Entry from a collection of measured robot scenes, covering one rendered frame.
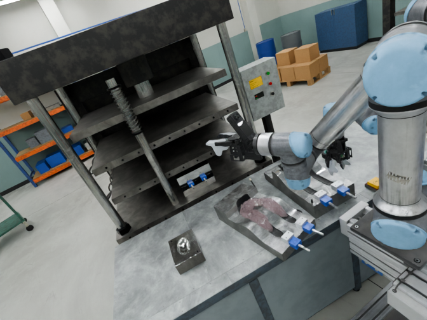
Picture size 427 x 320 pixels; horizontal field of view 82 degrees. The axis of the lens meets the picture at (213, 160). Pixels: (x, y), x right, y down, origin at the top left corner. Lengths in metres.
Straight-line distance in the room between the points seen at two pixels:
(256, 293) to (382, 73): 1.20
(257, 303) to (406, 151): 1.14
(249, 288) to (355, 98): 1.04
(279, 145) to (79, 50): 1.17
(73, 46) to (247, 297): 1.58
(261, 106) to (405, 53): 1.52
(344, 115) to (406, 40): 0.29
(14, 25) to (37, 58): 6.10
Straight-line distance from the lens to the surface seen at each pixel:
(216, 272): 1.32
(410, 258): 0.98
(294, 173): 0.79
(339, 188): 1.42
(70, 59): 1.55
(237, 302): 1.47
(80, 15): 7.70
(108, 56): 1.54
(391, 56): 0.56
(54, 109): 6.85
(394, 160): 0.68
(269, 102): 2.03
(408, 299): 1.01
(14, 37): 7.65
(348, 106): 0.78
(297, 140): 0.73
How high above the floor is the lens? 1.81
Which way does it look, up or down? 27 degrees down
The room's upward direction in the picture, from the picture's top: 22 degrees counter-clockwise
